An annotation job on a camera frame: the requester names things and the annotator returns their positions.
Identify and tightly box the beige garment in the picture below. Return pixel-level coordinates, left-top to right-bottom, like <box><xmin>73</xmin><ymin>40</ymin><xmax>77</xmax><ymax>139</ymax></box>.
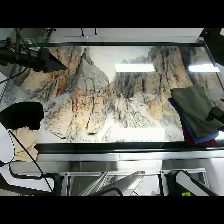
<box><xmin>12</xmin><ymin>127</ymin><xmax>41</xmax><ymax>163</ymax></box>

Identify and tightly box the red garment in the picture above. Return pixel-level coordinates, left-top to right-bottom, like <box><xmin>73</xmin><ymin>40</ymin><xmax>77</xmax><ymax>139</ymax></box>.
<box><xmin>182</xmin><ymin>125</ymin><xmax>219</xmax><ymax>148</ymax></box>

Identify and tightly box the black garment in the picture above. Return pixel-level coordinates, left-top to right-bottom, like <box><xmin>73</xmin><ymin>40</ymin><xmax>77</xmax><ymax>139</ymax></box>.
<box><xmin>0</xmin><ymin>101</ymin><xmax>45</xmax><ymax>131</ymax></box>

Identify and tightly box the silver frame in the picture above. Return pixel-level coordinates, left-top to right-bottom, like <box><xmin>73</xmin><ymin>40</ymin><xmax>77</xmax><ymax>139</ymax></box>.
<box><xmin>33</xmin><ymin>149</ymin><xmax>224</xmax><ymax>197</ymax></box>

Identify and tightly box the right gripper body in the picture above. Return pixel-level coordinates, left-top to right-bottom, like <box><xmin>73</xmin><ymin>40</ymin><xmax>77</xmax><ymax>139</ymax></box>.
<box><xmin>205</xmin><ymin>105</ymin><xmax>224</xmax><ymax>124</ymax></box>

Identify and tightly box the green shirt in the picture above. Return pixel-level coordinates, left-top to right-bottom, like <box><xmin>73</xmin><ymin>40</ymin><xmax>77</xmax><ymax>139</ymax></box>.
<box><xmin>170</xmin><ymin>83</ymin><xmax>224</xmax><ymax>140</ymax></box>

